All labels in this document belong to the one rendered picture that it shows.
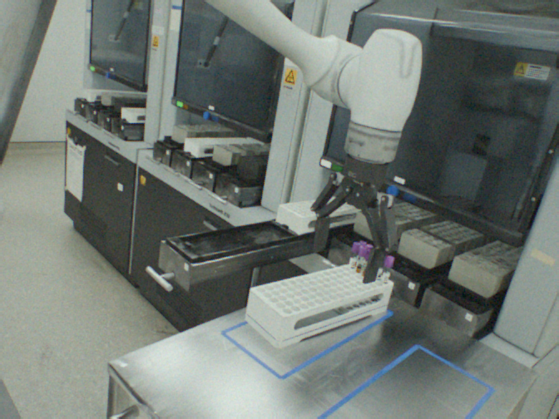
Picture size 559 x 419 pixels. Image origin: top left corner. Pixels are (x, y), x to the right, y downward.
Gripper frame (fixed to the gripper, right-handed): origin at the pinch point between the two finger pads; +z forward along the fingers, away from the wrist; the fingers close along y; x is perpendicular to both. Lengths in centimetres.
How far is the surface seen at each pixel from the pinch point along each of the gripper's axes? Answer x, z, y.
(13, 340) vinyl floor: -30, 93, -128
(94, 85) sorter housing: 30, 5, -218
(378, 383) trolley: -8.4, 11.2, 19.2
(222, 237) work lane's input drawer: 0.0, 12.9, -39.7
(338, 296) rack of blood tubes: -2.6, 5.7, 2.9
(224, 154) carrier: 34, 7, -93
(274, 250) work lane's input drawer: 9.9, 13.7, -30.0
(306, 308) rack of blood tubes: -12.3, 5.0, 4.4
